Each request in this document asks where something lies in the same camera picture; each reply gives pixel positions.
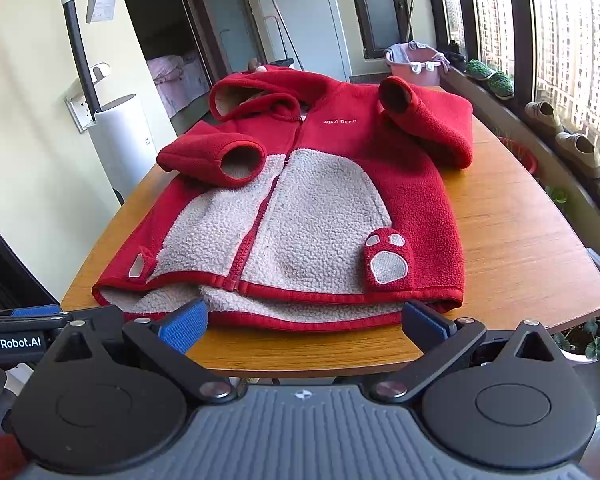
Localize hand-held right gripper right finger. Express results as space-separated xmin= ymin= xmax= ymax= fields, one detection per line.
xmin=371 ymin=301 xmax=563 ymax=404

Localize dark shoes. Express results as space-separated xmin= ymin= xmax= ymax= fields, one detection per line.
xmin=447 ymin=40 xmax=469 ymax=74

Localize red plastic basin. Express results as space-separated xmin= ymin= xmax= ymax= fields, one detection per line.
xmin=500 ymin=136 xmax=540 ymax=175

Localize white cabinet door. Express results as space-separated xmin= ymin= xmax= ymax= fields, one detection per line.
xmin=235 ymin=0 xmax=353 ymax=82

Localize beige shoe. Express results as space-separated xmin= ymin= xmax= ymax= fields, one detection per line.
xmin=524 ymin=101 xmax=564 ymax=136
xmin=555 ymin=131 xmax=600 ymax=180

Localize pink bedding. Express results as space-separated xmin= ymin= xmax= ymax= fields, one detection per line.
xmin=146 ymin=52 xmax=211 ymax=117

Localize sliding glass door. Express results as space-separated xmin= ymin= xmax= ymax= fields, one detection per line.
xmin=170 ymin=0 xmax=247 ymax=77

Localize white paper tag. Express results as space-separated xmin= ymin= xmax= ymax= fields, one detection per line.
xmin=86 ymin=0 xmax=122 ymax=24

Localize green slipper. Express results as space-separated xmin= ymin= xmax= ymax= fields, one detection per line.
xmin=465 ymin=59 xmax=496 ymax=81
xmin=487 ymin=71 xmax=515 ymax=100

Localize long-handled broom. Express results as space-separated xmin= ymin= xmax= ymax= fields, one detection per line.
xmin=266 ymin=2 xmax=297 ymax=69

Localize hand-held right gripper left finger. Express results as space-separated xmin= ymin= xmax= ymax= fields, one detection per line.
xmin=45 ymin=298 xmax=237 ymax=405

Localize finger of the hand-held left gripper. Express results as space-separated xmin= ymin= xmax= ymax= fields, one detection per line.
xmin=11 ymin=304 xmax=62 ymax=317
xmin=0 ymin=306 xmax=126 ymax=333

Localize pink laundry basin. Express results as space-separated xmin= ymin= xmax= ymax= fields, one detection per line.
xmin=384 ymin=42 xmax=451 ymax=87

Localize potted green plant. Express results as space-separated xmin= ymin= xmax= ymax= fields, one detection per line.
xmin=552 ymin=310 xmax=600 ymax=365

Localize wall socket with clear cover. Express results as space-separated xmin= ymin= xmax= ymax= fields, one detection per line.
xmin=65 ymin=92 xmax=97 ymax=134

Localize mop pole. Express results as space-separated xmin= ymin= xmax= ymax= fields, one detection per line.
xmin=405 ymin=0 xmax=421 ymax=44

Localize dark framed small door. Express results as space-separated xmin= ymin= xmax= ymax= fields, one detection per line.
xmin=345 ymin=0 xmax=412 ymax=59

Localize large dark framed window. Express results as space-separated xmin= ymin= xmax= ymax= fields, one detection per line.
xmin=425 ymin=0 xmax=600 ymax=183

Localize red fleece hooded jacket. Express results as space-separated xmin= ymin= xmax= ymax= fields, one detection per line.
xmin=91 ymin=69 xmax=476 ymax=332

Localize white upright vacuum cleaner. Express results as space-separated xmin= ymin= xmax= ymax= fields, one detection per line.
xmin=55 ymin=0 xmax=159 ymax=206

